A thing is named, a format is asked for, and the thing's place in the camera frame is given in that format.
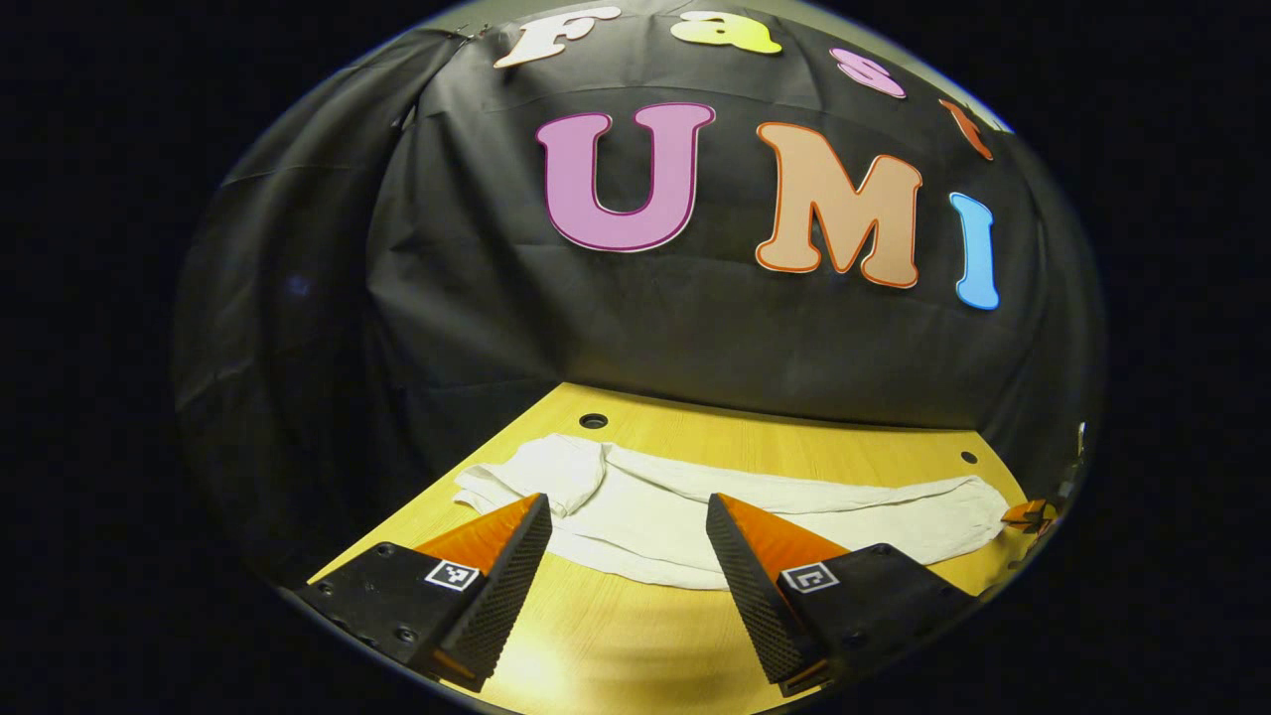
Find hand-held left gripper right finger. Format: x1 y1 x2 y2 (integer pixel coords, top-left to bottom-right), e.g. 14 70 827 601
705 492 981 698

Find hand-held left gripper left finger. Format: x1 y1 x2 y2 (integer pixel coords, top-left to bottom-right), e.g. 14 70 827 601
296 492 555 694

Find white jeans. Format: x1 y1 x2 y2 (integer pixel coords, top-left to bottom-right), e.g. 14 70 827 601
454 433 1012 592

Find black backdrop cloth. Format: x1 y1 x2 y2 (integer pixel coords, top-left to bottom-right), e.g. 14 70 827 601
171 0 1105 587

